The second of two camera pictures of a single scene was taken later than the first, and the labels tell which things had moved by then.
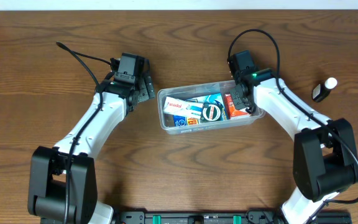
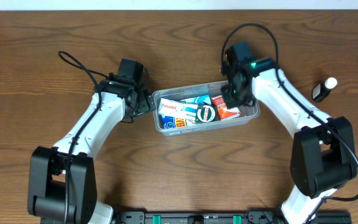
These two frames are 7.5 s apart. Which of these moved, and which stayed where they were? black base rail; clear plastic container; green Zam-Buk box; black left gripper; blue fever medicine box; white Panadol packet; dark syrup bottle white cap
Moved: white Panadol packet; green Zam-Buk box; black left gripper; blue fever medicine box
Stayed: clear plastic container; black base rail; dark syrup bottle white cap
